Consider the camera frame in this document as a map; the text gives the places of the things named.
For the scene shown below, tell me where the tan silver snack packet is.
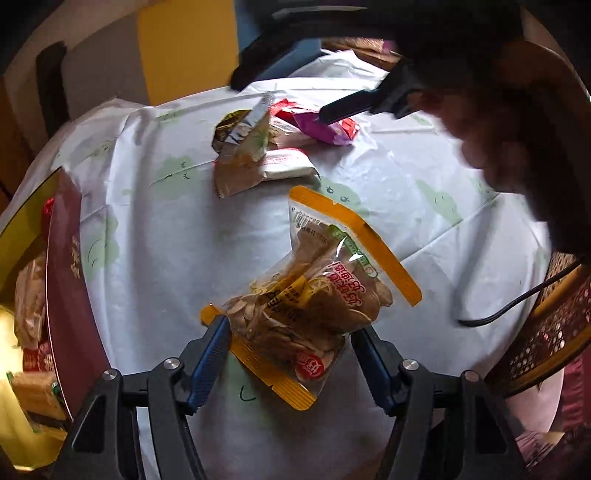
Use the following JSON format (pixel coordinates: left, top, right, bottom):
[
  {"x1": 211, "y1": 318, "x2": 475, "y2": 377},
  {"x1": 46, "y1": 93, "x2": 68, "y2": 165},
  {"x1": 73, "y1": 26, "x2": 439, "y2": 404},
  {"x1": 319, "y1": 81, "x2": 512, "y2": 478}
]
[{"x1": 213, "y1": 92, "x2": 273, "y2": 200}]

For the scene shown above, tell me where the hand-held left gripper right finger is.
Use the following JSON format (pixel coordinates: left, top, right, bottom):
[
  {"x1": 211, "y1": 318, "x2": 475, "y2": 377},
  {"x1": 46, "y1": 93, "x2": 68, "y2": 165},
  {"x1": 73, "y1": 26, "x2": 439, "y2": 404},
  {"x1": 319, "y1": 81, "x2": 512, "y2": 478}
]
[{"x1": 351, "y1": 325, "x2": 529, "y2": 480}]

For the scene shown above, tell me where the gold tin box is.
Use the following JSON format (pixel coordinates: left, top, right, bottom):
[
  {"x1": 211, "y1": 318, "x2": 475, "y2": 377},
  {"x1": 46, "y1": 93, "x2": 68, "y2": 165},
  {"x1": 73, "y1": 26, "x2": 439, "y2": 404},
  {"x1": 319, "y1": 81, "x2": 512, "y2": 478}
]
[{"x1": 0, "y1": 167, "x2": 114, "y2": 480}]

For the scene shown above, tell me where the maroon cloth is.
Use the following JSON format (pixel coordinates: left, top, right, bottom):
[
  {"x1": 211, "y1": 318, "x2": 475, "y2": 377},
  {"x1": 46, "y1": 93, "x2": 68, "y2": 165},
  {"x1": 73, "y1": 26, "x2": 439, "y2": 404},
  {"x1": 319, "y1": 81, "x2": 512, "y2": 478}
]
[{"x1": 515, "y1": 355, "x2": 591, "y2": 476}]

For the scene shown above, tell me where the person's right forearm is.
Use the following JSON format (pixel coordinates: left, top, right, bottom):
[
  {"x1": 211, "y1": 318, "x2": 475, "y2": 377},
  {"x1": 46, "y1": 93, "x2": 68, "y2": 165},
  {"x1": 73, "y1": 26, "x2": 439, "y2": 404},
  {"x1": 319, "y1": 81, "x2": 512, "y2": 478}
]
[{"x1": 485, "y1": 41, "x2": 591, "y2": 254}]

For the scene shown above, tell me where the white plastic tablecloth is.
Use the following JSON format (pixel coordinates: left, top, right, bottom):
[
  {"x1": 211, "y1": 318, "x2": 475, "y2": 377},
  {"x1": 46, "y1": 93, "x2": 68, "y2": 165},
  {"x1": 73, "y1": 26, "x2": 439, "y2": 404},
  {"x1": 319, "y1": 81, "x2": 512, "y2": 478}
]
[{"x1": 0, "y1": 46, "x2": 568, "y2": 480}]

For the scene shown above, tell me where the red patterned snack packet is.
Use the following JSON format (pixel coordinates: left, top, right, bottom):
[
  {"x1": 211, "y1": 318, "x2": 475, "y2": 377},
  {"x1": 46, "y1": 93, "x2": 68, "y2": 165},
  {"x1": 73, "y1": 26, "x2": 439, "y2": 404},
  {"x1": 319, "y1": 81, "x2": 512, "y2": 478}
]
[{"x1": 23, "y1": 342, "x2": 56, "y2": 372}]

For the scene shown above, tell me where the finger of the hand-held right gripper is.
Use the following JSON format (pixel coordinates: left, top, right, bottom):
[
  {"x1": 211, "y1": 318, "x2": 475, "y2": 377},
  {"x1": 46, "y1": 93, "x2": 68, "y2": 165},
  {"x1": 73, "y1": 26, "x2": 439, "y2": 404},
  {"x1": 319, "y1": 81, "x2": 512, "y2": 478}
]
[
  {"x1": 229, "y1": 39, "x2": 333, "y2": 92},
  {"x1": 320, "y1": 87, "x2": 389, "y2": 125}
]

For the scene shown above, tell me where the black cable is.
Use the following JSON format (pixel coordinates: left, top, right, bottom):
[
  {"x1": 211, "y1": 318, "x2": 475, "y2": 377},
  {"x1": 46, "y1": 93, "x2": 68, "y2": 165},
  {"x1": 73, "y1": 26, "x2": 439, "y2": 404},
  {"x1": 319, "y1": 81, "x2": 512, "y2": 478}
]
[{"x1": 457, "y1": 256, "x2": 587, "y2": 328}]

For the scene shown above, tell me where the white packet with red label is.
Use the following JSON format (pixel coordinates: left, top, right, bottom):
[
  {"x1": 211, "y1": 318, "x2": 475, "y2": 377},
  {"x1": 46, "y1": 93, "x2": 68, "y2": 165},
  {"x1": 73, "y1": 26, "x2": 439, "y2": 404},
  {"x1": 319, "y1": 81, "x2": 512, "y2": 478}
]
[{"x1": 261, "y1": 148, "x2": 321, "y2": 183}]

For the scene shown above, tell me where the orange-edged dried slices packet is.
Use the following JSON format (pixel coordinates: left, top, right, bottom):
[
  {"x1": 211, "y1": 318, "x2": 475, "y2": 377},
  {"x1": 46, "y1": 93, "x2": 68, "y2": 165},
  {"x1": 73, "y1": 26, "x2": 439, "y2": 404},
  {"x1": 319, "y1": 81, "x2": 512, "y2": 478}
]
[{"x1": 200, "y1": 185, "x2": 423, "y2": 411}]

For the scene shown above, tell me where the cracker packet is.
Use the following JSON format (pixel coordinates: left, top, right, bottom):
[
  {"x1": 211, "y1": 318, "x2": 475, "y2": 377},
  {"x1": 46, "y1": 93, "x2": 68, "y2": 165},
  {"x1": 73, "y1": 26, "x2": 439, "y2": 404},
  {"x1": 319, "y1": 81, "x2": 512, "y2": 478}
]
[{"x1": 7, "y1": 369, "x2": 70, "y2": 435}]

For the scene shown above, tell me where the long red snack packet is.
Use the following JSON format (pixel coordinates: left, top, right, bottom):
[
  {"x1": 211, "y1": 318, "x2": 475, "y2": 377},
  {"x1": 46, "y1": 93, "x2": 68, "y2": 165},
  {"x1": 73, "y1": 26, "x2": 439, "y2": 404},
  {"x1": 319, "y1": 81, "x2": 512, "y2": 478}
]
[{"x1": 270, "y1": 98, "x2": 362, "y2": 141}]

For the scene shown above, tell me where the person's right hand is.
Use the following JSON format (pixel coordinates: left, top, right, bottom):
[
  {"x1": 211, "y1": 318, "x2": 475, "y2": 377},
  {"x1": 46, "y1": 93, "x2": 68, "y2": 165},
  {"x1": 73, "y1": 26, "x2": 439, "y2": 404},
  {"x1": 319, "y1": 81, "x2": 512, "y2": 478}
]
[{"x1": 422, "y1": 46, "x2": 525, "y2": 188}]

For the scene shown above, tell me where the purple snack packet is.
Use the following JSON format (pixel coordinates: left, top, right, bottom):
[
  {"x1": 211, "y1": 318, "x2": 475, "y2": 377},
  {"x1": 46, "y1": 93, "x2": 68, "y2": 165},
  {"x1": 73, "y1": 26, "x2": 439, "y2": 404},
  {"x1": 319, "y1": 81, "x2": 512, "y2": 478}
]
[{"x1": 293, "y1": 111, "x2": 354, "y2": 147}]

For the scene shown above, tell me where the wicker chair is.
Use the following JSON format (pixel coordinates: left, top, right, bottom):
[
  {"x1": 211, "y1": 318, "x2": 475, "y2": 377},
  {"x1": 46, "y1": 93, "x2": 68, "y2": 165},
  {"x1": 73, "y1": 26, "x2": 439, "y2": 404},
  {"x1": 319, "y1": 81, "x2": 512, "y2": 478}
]
[{"x1": 485, "y1": 251, "x2": 591, "y2": 398}]

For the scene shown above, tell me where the clear bread packet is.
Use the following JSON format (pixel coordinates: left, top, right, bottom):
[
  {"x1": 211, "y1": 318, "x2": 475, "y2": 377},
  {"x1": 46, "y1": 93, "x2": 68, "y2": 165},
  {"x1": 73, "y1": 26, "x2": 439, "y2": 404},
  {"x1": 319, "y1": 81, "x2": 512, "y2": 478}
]
[{"x1": 14, "y1": 251, "x2": 49, "y2": 352}]

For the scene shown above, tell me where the pale snack packet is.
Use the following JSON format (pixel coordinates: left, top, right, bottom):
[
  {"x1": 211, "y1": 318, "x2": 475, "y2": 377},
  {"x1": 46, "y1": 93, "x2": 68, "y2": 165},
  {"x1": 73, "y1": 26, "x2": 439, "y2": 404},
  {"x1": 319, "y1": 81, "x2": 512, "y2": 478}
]
[{"x1": 268, "y1": 117, "x2": 315, "y2": 149}]

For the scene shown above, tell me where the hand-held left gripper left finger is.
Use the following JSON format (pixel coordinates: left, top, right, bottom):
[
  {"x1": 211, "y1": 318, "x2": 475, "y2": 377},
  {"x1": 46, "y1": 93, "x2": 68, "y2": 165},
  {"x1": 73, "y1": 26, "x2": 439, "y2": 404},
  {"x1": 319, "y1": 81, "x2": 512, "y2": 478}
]
[{"x1": 51, "y1": 315, "x2": 232, "y2": 480}]

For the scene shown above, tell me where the wooden wardrobe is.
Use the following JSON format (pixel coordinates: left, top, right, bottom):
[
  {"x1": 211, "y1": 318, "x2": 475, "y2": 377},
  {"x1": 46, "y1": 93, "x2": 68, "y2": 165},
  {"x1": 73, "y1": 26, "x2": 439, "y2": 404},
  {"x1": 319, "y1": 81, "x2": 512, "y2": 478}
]
[{"x1": 0, "y1": 69, "x2": 51, "y2": 213}]

